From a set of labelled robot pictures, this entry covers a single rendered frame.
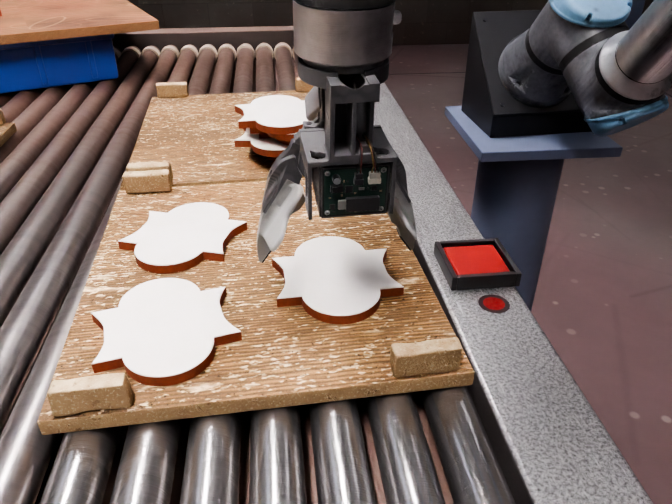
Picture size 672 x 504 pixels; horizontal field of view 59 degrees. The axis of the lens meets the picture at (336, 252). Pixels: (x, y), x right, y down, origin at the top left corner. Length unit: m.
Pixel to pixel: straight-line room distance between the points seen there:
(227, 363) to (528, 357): 0.27
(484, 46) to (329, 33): 0.83
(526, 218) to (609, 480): 0.85
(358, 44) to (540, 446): 0.33
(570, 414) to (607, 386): 1.47
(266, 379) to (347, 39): 0.27
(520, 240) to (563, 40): 0.43
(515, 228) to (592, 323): 1.00
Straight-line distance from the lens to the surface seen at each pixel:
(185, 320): 0.56
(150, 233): 0.70
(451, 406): 0.51
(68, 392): 0.50
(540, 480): 0.48
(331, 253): 0.63
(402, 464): 0.47
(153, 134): 1.03
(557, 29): 1.09
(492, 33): 1.27
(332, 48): 0.44
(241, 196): 0.79
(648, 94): 1.01
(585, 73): 1.05
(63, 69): 1.42
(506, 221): 1.28
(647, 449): 1.86
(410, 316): 0.57
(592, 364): 2.06
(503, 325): 0.61
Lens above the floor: 1.28
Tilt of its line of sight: 32 degrees down
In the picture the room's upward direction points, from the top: straight up
